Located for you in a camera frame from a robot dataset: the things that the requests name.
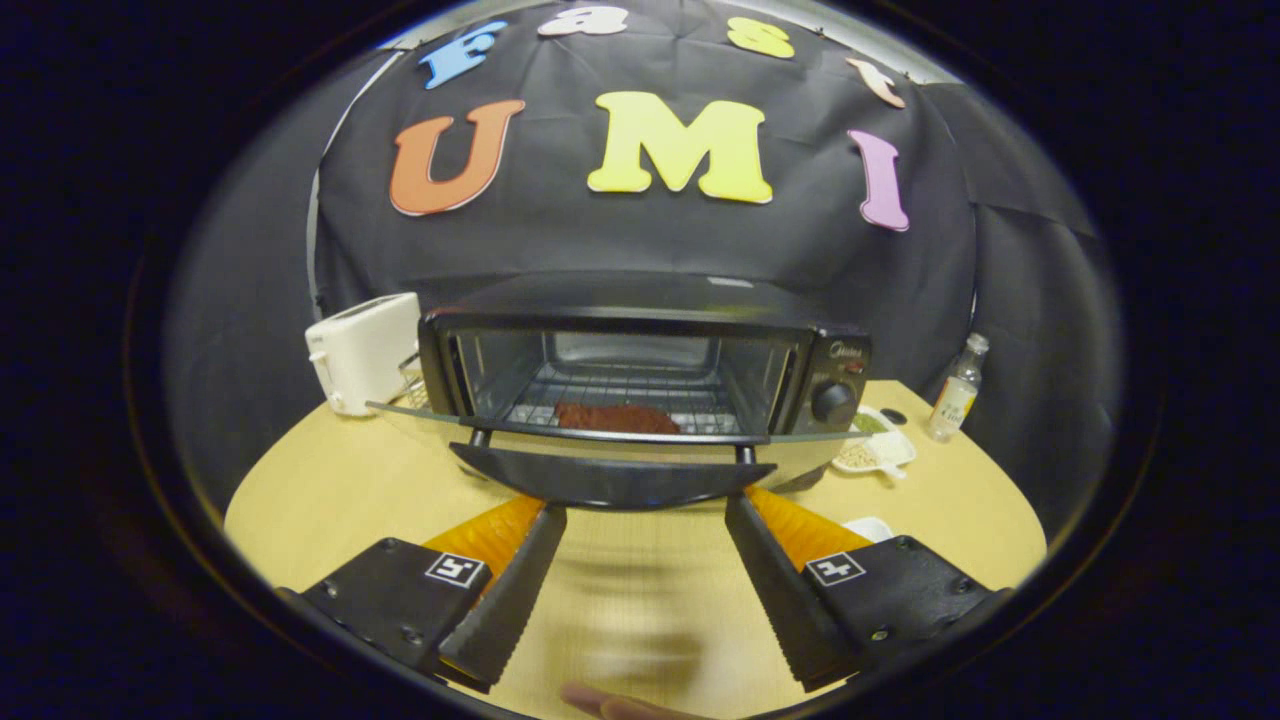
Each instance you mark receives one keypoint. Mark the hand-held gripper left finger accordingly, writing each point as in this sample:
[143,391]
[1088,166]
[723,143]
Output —
[510,600]

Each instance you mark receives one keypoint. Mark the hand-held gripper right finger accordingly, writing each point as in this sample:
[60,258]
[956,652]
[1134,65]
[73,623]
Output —
[780,600]

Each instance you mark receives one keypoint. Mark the brown roasted meat piece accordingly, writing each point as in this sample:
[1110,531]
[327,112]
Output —
[615,418]

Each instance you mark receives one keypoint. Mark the black toaster oven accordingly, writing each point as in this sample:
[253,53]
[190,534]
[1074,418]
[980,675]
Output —
[600,295]

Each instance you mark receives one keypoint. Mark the white bread toaster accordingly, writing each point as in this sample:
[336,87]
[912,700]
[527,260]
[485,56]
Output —
[365,350]

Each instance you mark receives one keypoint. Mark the white rectangular tray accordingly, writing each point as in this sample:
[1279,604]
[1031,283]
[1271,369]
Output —
[868,527]

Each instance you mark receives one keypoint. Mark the white divided condiment dish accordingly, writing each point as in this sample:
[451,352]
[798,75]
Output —
[880,450]

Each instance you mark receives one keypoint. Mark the small black cap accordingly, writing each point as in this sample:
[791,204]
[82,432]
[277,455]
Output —
[893,416]

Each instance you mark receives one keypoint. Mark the small clear glass bottle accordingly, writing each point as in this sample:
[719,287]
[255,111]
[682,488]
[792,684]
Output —
[955,400]

